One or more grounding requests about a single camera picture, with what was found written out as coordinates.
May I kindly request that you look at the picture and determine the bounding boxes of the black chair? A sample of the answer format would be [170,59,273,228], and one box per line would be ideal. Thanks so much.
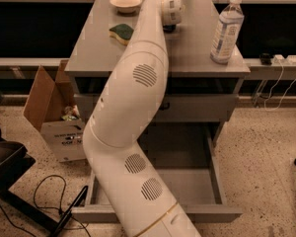
[0,128,88,237]

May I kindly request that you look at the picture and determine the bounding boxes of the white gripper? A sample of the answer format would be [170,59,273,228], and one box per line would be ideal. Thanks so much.
[161,0,184,26]

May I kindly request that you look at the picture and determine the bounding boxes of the brown cardboard box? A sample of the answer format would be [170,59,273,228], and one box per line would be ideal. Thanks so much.
[24,60,86,162]

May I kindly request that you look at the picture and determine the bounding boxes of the white hanging cable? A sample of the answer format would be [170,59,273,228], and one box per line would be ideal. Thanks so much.
[263,61,296,112]

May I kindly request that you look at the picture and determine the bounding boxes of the black floor cable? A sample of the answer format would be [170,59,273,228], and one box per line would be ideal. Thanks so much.
[0,174,92,237]

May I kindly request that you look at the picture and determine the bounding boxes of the black charger block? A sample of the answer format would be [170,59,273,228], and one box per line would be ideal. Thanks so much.
[259,53,272,65]

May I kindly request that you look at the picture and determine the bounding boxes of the green yellow sponge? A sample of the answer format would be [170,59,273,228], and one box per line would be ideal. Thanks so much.
[109,24,134,45]

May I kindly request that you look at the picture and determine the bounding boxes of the open grey middle drawer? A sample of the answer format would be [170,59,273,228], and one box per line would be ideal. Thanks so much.
[73,122,242,223]

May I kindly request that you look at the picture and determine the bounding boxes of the white ceramic bowl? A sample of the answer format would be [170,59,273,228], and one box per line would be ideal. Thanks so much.
[110,0,142,14]

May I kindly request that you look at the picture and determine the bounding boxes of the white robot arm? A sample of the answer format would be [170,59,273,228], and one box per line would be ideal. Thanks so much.
[83,0,201,237]

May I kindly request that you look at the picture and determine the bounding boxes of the clear plastic water bottle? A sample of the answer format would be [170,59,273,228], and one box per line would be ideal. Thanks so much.
[210,0,245,64]

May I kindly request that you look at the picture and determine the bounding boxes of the white power strip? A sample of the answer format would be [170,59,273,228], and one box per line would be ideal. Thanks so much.
[272,54,296,65]

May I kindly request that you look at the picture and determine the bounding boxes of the grey top drawer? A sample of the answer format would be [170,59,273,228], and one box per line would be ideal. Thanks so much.
[74,94,238,125]

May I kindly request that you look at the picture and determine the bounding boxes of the blue pepsi can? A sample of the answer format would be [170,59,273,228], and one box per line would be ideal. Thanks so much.
[163,25,177,34]

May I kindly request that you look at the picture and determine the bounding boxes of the grey metal drawer cabinet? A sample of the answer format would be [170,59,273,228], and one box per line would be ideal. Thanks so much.
[64,0,251,150]

